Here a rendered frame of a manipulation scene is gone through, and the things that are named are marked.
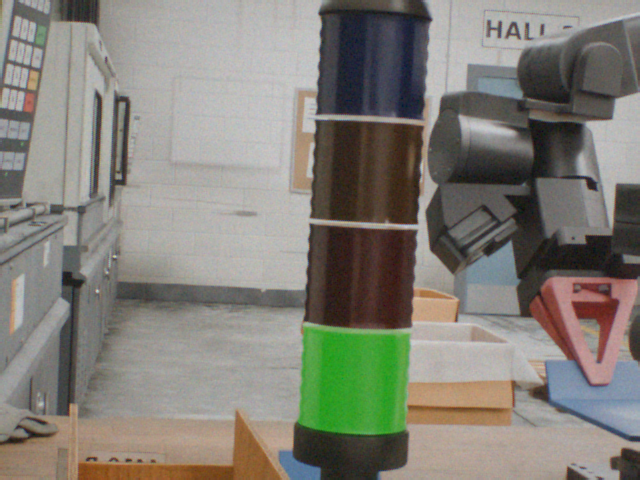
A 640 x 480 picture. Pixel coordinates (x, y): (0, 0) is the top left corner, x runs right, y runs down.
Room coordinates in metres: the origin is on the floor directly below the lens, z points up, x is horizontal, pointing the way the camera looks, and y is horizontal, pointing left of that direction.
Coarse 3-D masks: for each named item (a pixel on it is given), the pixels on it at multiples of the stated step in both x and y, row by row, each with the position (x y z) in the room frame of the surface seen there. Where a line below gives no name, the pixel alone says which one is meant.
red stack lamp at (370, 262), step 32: (320, 224) 0.44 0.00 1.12; (352, 224) 0.46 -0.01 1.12; (320, 256) 0.44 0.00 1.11; (352, 256) 0.44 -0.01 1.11; (384, 256) 0.44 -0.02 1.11; (320, 288) 0.44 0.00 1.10; (352, 288) 0.44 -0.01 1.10; (384, 288) 0.44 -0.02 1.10; (320, 320) 0.44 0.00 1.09; (352, 320) 0.44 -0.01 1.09; (384, 320) 0.44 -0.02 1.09
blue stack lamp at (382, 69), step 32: (320, 32) 0.45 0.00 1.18; (352, 32) 0.44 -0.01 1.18; (384, 32) 0.43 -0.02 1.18; (416, 32) 0.44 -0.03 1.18; (320, 64) 0.45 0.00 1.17; (352, 64) 0.44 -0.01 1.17; (384, 64) 0.43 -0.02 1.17; (416, 64) 0.44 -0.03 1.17; (320, 96) 0.45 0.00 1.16; (352, 96) 0.44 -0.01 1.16; (384, 96) 0.43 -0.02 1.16; (416, 96) 0.44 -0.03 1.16
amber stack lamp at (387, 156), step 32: (320, 128) 0.45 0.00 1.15; (352, 128) 0.44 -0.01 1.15; (384, 128) 0.44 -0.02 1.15; (416, 128) 0.44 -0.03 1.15; (320, 160) 0.44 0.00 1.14; (352, 160) 0.44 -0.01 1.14; (384, 160) 0.44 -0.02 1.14; (416, 160) 0.44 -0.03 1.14; (320, 192) 0.44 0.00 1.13; (352, 192) 0.44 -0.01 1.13; (384, 192) 0.44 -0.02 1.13; (416, 192) 0.44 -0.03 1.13; (416, 224) 0.45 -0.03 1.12
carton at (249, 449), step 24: (72, 408) 0.88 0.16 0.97; (240, 408) 0.92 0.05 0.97; (72, 432) 0.80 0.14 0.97; (240, 432) 0.89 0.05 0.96; (72, 456) 0.74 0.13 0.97; (96, 456) 0.91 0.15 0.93; (120, 456) 0.91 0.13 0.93; (144, 456) 0.91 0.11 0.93; (240, 456) 0.89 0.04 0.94; (264, 456) 0.78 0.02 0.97
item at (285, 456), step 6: (282, 450) 0.89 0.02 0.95; (288, 450) 0.89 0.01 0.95; (282, 456) 0.88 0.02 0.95; (288, 456) 0.88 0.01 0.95; (282, 462) 0.88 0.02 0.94; (288, 462) 0.88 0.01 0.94; (294, 462) 0.88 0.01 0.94; (288, 468) 0.88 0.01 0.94; (294, 468) 0.88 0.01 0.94; (300, 468) 0.88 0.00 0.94; (306, 468) 0.88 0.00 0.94; (312, 468) 0.88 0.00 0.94; (318, 468) 0.88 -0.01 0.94; (288, 474) 0.88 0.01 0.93; (294, 474) 0.88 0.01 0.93; (300, 474) 0.88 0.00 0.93; (306, 474) 0.88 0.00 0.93; (312, 474) 0.88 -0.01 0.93; (318, 474) 0.88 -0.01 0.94; (378, 474) 0.89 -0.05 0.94
